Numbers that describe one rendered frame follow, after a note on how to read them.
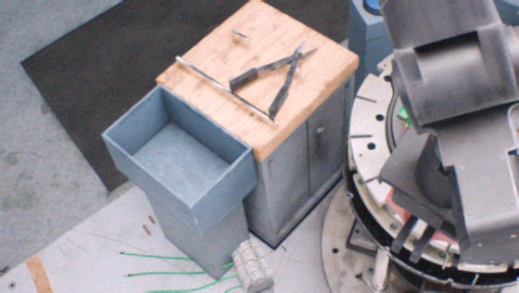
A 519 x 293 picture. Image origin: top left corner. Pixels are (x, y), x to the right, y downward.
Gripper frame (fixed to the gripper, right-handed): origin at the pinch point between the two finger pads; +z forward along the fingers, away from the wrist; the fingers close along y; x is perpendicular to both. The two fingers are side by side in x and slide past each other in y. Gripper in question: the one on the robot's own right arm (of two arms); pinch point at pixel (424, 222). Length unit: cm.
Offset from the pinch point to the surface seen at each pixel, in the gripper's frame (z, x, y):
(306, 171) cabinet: 30.0, 12.8, -19.6
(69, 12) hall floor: 136, 70, -163
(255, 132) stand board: 13.3, 5.6, -23.6
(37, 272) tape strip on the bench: 45, -22, -49
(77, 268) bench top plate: 44, -17, -43
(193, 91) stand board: 14.5, 6.5, -34.3
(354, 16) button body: 19.1, 34.5, -25.7
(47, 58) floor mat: 133, 47, -150
